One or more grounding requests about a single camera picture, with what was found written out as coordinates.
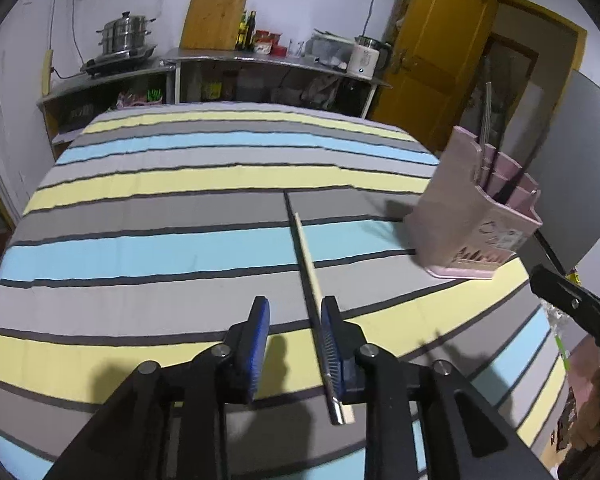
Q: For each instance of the white electric kettle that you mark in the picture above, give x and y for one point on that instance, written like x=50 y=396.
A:
x=362 y=60

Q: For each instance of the yellow wooden door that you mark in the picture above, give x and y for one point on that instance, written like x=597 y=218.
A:
x=440 y=35

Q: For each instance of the striped tablecloth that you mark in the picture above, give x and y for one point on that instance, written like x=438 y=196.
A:
x=180 y=185

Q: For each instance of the black chopstick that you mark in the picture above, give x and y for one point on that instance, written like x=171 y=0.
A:
x=286 y=202
x=512 y=182

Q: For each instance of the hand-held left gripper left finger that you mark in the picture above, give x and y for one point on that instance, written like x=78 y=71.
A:
x=260 y=345

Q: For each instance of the pink utensil holder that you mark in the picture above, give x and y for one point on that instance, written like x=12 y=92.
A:
x=455 y=220

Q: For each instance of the clear drinking glass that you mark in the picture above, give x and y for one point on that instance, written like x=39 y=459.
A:
x=295 y=49

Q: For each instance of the wooden cutting board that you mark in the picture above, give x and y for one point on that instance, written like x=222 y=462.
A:
x=215 y=17

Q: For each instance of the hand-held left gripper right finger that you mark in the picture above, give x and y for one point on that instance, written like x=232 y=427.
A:
x=328 y=355

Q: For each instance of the dark oil bottle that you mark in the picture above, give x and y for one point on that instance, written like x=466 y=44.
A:
x=250 y=32
x=241 y=35

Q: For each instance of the grey panel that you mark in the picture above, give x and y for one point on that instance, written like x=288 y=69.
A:
x=575 y=160

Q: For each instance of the metal chopstick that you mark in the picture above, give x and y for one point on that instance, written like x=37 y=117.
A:
x=486 y=130

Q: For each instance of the grey plastic bag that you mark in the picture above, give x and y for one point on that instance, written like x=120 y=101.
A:
x=322 y=90

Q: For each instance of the green pink packets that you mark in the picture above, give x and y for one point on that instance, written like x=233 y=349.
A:
x=140 y=97

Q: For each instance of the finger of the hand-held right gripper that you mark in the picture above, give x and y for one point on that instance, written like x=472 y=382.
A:
x=560 y=292

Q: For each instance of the clear plastic container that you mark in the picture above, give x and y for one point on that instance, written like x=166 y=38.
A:
x=330 y=50

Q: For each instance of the steel steamer pot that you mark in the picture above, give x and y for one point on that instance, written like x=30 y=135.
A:
x=125 y=35

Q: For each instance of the wooden chopstick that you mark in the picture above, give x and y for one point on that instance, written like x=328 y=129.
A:
x=310 y=270

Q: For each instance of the beige power strip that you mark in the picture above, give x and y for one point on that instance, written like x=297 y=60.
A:
x=47 y=72

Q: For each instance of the steel kitchen counter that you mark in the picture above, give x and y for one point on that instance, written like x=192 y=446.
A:
x=260 y=60

